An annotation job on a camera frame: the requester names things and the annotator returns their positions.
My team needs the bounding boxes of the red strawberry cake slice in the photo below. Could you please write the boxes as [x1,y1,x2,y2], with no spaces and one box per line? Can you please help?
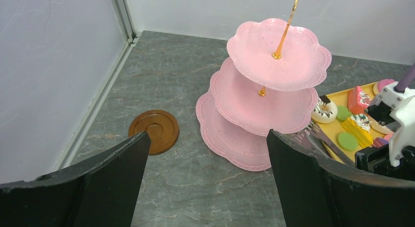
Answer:
[347,86,372,114]

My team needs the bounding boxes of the white chocolate-drizzle donut centre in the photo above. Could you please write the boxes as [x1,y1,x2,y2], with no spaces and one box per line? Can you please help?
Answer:
[366,114,394,135]

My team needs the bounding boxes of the pink frosted donut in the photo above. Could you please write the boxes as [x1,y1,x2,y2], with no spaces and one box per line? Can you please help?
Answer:
[373,79,396,95]

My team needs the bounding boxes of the pink three-tier cake stand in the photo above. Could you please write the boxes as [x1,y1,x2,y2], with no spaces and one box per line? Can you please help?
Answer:
[195,18,332,172]

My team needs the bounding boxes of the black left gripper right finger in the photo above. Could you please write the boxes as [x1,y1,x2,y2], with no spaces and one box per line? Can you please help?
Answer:
[266,130,415,227]

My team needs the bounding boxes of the white chocolate-drizzle donut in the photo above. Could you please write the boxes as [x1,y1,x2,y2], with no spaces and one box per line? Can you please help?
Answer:
[311,95,338,124]
[366,114,394,135]

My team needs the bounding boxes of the yellow cake slice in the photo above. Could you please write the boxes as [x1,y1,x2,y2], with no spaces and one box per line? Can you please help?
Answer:
[340,113,373,148]

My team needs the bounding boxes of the white chocolate-drizzle donut left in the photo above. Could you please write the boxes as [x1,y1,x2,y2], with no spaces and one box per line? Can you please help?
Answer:
[311,95,338,124]

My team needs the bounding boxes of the purple cake slice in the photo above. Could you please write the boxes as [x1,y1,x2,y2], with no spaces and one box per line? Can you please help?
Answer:
[373,137,389,148]

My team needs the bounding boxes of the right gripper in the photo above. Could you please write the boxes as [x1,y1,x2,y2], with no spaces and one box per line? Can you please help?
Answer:
[355,144,415,181]

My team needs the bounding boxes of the green macaron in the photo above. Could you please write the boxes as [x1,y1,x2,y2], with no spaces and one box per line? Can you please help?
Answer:
[336,132,359,151]
[336,106,352,122]

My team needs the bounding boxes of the pink macaron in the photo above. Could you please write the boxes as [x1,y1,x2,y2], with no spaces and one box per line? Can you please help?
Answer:
[383,135,392,141]

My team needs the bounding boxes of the metal serving tongs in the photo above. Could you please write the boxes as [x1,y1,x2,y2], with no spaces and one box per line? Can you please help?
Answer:
[294,120,355,167]

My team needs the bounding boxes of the brown saucer left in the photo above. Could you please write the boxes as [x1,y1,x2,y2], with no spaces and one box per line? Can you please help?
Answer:
[128,110,180,156]

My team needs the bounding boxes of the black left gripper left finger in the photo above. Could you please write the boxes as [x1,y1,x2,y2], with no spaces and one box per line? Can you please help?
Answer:
[0,132,151,227]

